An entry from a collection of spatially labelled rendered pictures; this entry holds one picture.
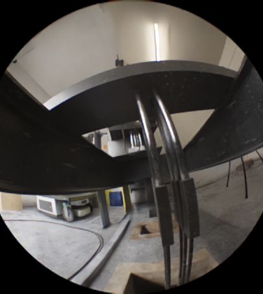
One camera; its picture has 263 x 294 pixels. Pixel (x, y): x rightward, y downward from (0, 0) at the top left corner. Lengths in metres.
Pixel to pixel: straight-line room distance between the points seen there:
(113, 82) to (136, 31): 2.28
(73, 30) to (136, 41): 1.35
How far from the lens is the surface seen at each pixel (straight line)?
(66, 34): 2.61
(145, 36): 2.55
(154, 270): 0.56
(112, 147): 1.00
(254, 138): 0.51
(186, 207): 0.19
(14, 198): 1.99
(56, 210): 1.38
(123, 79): 0.26
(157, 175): 0.18
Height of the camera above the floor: 0.43
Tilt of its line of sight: 20 degrees up
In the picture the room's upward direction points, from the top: 9 degrees counter-clockwise
